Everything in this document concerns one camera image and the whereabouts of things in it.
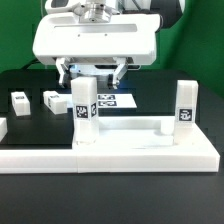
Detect white block at left edge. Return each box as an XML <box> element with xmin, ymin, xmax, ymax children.
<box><xmin>0</xmin><ymin>118</ymin><xmax>8</xmax><ymax>142</ymax></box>

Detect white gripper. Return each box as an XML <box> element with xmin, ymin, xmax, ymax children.
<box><xmin>33</xmin><ymin>13</ymin><xmax>160</xmax><ymax>89</ymax></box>

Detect fiducial marker sheet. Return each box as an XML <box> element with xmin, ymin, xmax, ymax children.
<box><xmin>66</xmin><ymin>93</ymin><xmax>138</xmax><ymax>109</ymax></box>

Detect white desk tabletop tray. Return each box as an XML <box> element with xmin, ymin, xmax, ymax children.
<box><xmin>72</xmin><ymin>116</ymin><xmax>220</xmax><ymax>173</ymax></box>

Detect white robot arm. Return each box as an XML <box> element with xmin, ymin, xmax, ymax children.
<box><xmin>33</xmin><ymin>0</ymin><xmax>185</xmax><ymax>88</ymax></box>

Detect white L-shaped fence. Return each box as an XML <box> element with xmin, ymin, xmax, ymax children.
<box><xmin>0</xmin><ymin>149</ymin><xmax>78</xmax><ymax>174</ymax></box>

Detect black cable bundle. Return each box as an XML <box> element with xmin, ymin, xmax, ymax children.
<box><xmin>20</xmin><ymin>57</ymin><xmax>43</xmax><ymax>71</ymax></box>

